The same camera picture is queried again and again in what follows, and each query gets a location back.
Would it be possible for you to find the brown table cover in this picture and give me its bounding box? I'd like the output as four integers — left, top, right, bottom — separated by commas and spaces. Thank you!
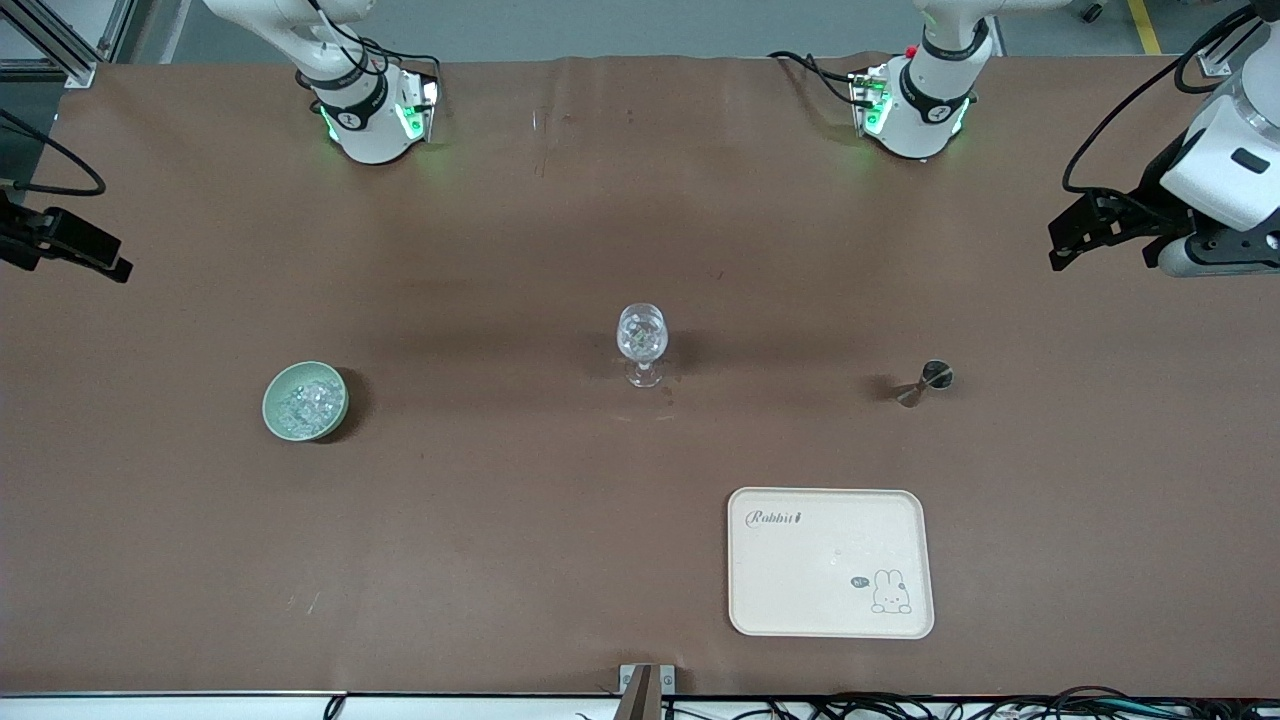
0, 52, 1280, 698

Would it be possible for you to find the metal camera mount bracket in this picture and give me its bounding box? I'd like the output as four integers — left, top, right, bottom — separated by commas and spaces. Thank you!
618, 663, 676, 720

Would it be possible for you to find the clear wine glass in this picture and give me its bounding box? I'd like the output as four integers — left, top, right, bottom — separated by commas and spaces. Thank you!
616, 303, 668, 389

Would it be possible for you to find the black left base cable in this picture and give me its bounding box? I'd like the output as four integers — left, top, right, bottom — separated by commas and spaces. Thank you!
768, 50, 863, 109

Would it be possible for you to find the cream rabbit print tray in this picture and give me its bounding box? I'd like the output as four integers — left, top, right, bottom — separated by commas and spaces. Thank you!
727, 487, 936, 640

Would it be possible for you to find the black right base cable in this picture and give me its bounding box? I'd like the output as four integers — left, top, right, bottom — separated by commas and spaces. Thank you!
300, 0, 443, 83

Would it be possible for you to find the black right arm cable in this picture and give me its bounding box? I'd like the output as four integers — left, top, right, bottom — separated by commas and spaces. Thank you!
0, 108, 107, 197

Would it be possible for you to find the aluminium frame post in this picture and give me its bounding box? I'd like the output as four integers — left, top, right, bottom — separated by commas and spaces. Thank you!
0, 0, 136, 89
1195, 0, 1266, 79

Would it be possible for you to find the steel double jigger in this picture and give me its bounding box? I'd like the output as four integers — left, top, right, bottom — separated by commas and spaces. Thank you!
897, 360, 955, 408

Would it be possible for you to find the clear ice cubes pile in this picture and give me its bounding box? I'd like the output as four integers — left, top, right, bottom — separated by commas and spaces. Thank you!
278, 378, 341, 436

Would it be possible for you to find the black base cable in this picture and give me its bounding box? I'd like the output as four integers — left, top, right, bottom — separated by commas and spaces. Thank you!
768, 50, 863, 109
300, 0, 443, 83

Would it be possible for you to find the pale green ceramic bowl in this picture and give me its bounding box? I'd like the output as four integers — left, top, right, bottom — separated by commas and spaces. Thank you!
262, 361, 350, 442

